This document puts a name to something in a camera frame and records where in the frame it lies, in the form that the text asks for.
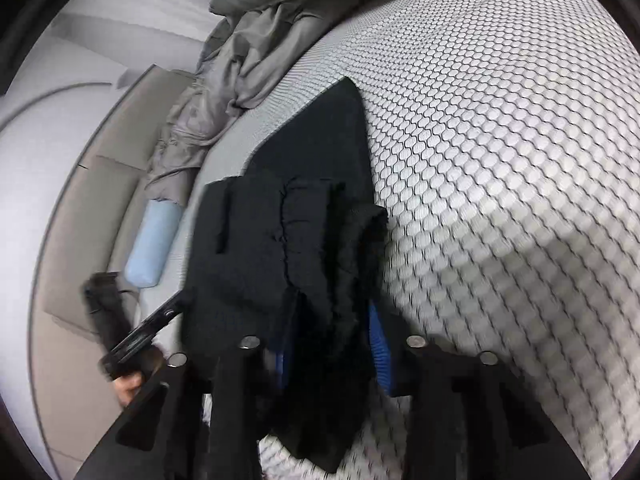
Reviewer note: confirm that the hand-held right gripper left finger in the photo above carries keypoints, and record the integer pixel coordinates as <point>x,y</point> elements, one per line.
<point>281,367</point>

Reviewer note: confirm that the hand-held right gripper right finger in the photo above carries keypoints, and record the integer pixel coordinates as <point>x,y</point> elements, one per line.
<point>380,352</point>

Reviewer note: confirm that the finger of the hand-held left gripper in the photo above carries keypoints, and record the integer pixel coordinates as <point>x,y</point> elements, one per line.
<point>150,322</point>

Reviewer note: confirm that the black pants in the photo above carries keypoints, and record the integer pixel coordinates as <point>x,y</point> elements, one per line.
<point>310,210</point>

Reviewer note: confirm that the person's left hand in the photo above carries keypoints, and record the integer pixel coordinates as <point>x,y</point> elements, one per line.
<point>127,389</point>

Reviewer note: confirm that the light blue pillow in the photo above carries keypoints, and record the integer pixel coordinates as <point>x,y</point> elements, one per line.
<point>150,245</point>

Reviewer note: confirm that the beige padded headboard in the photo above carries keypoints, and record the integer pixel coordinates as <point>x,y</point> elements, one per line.
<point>85,210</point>

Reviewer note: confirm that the white honeycomb patterned mattress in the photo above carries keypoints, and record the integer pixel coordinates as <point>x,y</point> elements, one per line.
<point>500,135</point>

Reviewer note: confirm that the grey quilt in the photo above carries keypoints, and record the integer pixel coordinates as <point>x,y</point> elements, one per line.
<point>260,40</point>

